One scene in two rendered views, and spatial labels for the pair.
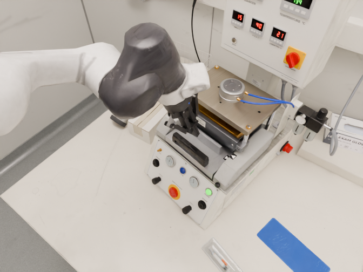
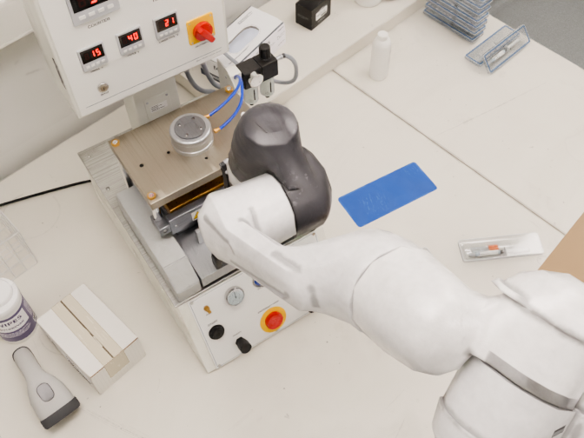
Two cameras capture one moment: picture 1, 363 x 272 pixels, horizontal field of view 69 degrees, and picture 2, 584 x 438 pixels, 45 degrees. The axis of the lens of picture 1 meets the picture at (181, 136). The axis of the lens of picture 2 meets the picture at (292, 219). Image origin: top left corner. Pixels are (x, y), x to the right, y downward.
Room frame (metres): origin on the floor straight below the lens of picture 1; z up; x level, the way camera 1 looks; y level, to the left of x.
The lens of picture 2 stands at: (0.27, 0.66, 2.11)
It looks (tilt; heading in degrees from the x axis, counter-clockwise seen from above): 55 degrees down; 282
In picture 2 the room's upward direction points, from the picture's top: 2 degrees counter-clockwise
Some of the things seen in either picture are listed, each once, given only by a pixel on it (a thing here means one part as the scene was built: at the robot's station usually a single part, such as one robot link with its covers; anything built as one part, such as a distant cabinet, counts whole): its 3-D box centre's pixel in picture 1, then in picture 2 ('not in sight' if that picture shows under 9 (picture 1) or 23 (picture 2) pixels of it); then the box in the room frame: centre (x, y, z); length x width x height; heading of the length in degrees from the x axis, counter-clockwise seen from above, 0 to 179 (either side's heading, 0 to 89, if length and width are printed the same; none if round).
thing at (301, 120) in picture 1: (306, 123); (257, 78); (0.57, -0.41, 1.05); 0.15 x 0.05 x 0.15; 44
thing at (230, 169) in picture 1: (242, 158); not in sight; (0.49, -0.20, 0.96); 0.26 x 0.05 x 0.07; 134
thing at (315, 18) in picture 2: not in sight; (313, 9); (0.54, -0.92, 0.83); 0.09 x 0.06 x 0.07; 62
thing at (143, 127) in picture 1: (150, 120); (91, 338); (0.81, 0.14, 0.80); 0.19 x 0.13 x 0.09; 144
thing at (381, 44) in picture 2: not in sight; (380, 55); (0.33, -0.78, 0.82); 0.05 x 0.05 x 0.14
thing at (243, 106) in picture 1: (240, 98); (195, 135); (0.65, -0.20, 1.08); 0.31 x 0.24 x 0.13; 44
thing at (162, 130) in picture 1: (185, 114); (157, 241); (0.69, -0.01, 0.96); 0.25 x 0.05 x 0.07; 134
